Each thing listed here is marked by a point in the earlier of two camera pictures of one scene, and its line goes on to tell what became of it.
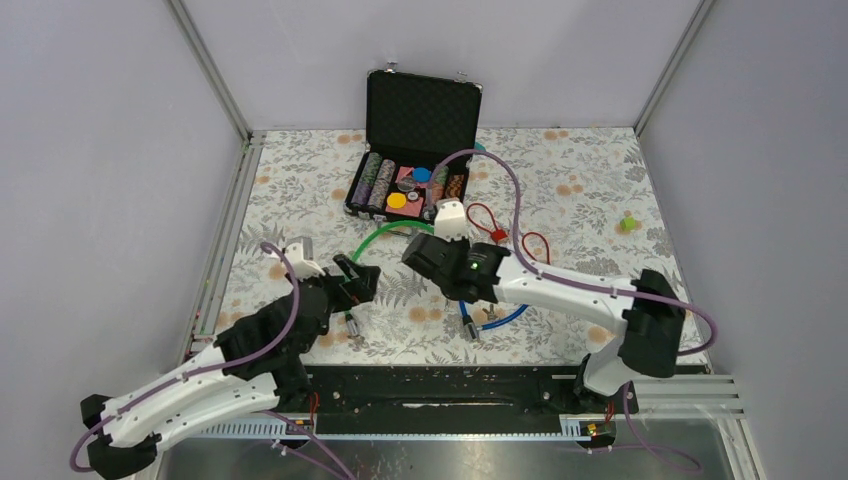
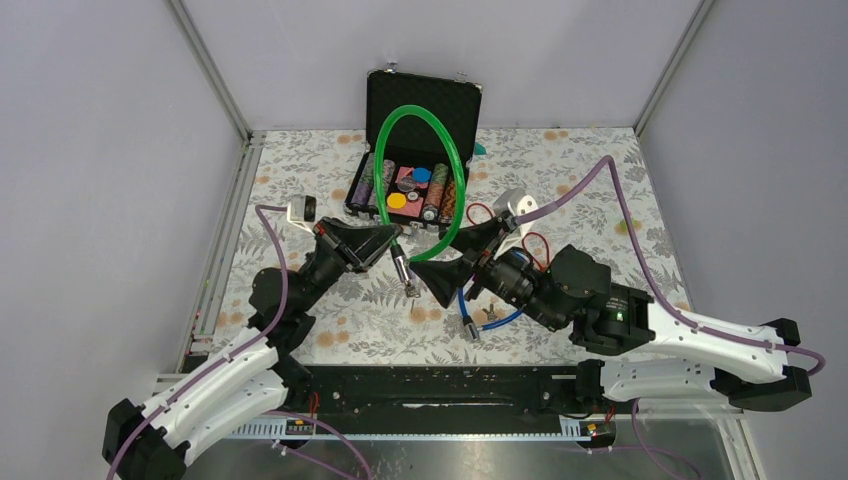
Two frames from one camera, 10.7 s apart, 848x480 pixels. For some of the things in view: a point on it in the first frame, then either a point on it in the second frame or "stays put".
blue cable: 468,320 stays put
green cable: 351,323 to 376,177
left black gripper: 362,285 to 372,240
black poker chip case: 422,132 stays put
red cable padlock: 547,247 stays put
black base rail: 444,395 stays put
